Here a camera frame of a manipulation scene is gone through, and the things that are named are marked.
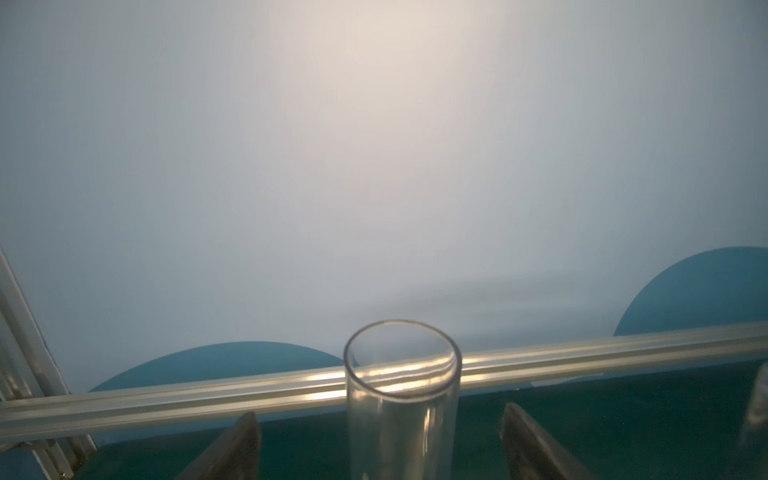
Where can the horizontal aluminium frame bar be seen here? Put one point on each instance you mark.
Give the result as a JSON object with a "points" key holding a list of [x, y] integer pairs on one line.
{"points": [[70, 415]]}

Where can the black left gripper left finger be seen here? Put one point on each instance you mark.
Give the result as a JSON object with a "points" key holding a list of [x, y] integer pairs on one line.
{"points": [[235, 454]]}

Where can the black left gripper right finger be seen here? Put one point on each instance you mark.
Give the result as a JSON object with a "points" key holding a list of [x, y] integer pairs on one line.
{"points": [[532, 453]]}

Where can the left aluminium frame post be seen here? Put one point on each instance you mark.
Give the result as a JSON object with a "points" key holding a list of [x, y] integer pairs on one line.
{"points": [[29, 372]]}

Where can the clear flute glass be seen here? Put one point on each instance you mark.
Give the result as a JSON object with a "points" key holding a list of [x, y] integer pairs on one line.
{"points": [[402, 391]]}

